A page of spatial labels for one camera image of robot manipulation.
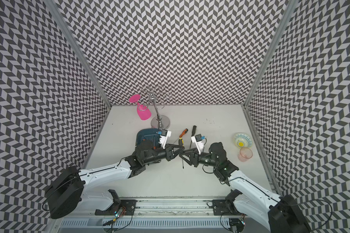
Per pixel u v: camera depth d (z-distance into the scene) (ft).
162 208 2.46
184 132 3.26
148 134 3.31
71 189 1.34
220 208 2.43
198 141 2.17
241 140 3.16
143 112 3.13
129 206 2.38
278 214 1.29
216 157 1.91
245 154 2.93
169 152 2.14
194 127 3.35
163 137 2.24
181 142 2.32
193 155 2.15
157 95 2.69
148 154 2.01
